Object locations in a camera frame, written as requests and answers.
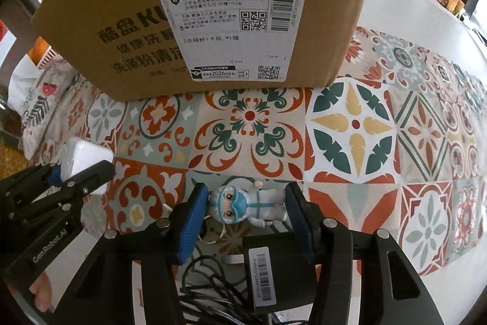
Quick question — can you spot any white charger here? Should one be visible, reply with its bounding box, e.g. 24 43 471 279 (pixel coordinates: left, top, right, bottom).
61 136 115 197

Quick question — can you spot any patterned tile-print table runner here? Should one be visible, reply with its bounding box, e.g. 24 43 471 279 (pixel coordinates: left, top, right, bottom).
21 26 487 278

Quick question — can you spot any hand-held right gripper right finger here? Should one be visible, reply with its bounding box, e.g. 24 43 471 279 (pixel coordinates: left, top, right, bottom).
285 182 444 325

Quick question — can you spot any floral fabric tissue box cover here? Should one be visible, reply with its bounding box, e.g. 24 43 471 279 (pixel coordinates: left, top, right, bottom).
8 55 91 160

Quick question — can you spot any black cable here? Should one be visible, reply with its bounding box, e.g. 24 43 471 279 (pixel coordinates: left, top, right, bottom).
178 256 275 325

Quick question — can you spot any person's left hand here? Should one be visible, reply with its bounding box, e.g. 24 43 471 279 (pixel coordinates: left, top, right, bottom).
30 272 54 312

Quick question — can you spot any black power adapter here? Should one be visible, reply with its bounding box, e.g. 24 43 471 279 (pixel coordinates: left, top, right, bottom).
242 233 319 315

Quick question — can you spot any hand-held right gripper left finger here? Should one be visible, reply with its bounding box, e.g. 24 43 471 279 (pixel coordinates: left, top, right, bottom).
57 182 210 325

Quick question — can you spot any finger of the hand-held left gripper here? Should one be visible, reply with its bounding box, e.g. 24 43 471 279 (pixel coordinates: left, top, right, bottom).
56 159 115 210
0 163 63 207

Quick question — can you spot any small medical worker figurine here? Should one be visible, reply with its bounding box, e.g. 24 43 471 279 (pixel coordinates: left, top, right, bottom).
207 180 289 235

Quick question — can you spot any brown cardboard box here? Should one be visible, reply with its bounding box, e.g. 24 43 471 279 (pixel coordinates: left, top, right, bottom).
30 0 380 104

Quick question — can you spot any yellow woven box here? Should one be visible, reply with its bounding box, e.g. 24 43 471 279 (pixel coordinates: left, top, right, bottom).
0 142 24 175

